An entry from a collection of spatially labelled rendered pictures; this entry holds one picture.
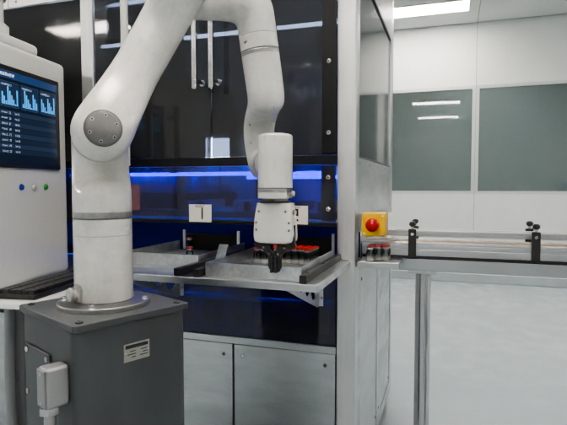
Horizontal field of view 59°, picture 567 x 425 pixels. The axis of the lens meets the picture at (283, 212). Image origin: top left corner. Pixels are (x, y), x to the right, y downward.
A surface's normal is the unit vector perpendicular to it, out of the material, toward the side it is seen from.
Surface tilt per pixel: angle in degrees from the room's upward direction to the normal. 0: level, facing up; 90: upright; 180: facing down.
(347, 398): 90
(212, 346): 90
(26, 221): 90
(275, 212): 90
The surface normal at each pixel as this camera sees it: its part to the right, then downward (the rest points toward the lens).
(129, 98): 0.64, -0.31
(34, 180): 0.98, 0.01
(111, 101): 0.44, -0.40
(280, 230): -0.26, 0.11
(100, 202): 0.24, -0.01
